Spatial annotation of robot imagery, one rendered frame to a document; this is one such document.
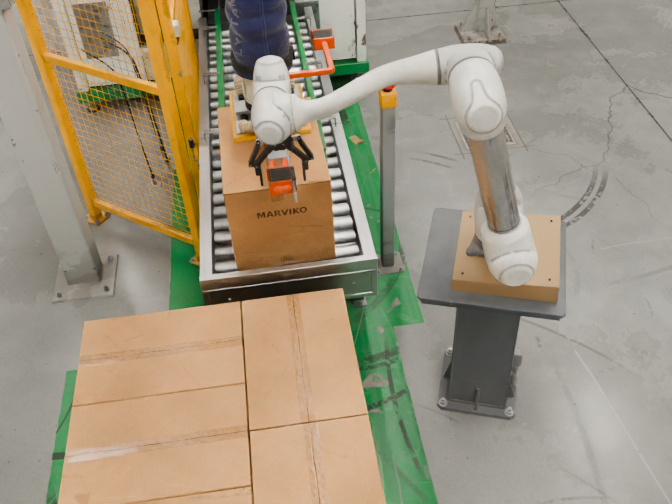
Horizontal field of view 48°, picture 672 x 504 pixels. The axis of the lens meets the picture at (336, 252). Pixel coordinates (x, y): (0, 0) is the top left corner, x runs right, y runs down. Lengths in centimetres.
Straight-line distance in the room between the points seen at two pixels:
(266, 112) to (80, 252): 201
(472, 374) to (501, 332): 29
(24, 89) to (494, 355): 215
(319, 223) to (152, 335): 76
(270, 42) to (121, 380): 129
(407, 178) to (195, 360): 203
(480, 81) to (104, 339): 168
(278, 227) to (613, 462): 159
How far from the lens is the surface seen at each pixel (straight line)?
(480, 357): 303
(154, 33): 323
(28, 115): 343
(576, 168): 457
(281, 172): 240
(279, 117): 202
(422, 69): 218
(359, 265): 298
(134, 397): 275
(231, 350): 279
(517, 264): 239
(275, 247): 298
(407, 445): 315
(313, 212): 289
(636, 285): 391
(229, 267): 310
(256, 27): 269
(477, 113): 200
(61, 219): 374
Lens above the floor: 265
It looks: 43 degrees down
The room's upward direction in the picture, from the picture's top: 4 degrees counter-clockwise
